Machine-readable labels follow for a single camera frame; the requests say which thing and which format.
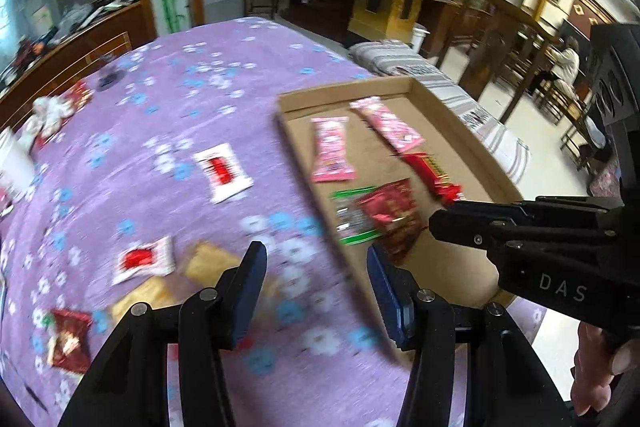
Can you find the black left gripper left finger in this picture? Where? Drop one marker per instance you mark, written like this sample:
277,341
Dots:
239,289

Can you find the striped cushion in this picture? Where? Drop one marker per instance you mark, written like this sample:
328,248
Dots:
391,57

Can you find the dark red foil snack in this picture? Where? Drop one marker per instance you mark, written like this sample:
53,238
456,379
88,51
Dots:
395,214
69,345

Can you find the black phone stand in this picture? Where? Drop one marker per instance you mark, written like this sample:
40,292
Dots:
109,77

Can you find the pink striped snack packet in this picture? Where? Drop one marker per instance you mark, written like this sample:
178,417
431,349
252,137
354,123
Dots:
393,130

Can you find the red long snack packet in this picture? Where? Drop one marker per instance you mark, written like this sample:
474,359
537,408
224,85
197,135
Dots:
433,177

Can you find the purple floral tablecloth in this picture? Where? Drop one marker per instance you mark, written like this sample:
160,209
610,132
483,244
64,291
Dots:
121,173

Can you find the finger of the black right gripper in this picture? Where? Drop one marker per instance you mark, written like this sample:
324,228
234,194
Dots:
474,232
489,210

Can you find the beige biscuit packet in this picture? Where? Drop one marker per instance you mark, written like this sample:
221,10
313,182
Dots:
154,291
207,263

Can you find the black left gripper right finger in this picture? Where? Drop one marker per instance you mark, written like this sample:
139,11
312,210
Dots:
393,289

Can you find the white red snack packet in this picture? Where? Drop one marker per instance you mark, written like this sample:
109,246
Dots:
155,259
223,171

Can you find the white plastic jar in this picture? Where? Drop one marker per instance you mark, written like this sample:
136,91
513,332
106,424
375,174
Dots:
16,166

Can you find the wooden counter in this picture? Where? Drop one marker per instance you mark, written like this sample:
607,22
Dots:
75,59

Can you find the person's right hand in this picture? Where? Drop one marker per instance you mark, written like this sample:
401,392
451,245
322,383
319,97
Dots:
596,368

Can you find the pink cartoon snack packet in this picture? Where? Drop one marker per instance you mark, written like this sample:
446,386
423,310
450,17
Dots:
330,162

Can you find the green clear snack packet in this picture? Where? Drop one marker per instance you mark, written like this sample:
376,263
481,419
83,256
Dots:
353,225

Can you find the cardboard tray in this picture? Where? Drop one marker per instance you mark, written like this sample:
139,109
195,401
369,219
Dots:
460,274

